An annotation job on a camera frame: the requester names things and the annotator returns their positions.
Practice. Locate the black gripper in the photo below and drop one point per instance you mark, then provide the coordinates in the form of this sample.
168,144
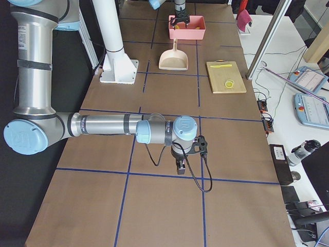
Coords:
180,13
177,155

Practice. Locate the beige plastic dustpan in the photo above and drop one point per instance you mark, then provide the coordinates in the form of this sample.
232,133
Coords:
173,59

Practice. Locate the pink plastic bin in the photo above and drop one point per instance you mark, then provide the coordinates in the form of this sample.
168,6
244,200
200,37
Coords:
189,33

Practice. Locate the magenta cloth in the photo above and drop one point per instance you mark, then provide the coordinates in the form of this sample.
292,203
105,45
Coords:
243,19

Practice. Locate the yellow toy knife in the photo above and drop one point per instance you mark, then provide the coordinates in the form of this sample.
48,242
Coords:
220,65

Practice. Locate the wooden cutting board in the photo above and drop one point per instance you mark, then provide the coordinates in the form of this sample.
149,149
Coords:
218,77

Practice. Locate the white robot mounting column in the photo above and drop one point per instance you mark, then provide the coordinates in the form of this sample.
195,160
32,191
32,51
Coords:
117,66

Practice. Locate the lemon slice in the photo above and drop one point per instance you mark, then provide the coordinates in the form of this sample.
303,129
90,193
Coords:
229,84

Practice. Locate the black box with label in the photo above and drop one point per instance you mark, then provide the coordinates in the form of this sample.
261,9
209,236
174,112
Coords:
281,164

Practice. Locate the grey water bottle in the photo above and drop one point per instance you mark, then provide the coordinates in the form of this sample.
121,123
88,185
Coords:
302,151

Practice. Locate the blue teach pendant near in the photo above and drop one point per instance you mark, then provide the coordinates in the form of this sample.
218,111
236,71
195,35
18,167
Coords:
311,111

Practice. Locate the blue teach pendant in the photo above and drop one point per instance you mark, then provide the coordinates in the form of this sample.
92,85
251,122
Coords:
310,79
311,111

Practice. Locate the blue teach pendant far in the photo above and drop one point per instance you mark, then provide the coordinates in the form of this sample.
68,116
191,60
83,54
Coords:
310,79

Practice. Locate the aluminium frame post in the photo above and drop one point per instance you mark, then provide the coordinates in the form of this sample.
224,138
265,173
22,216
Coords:
272,27

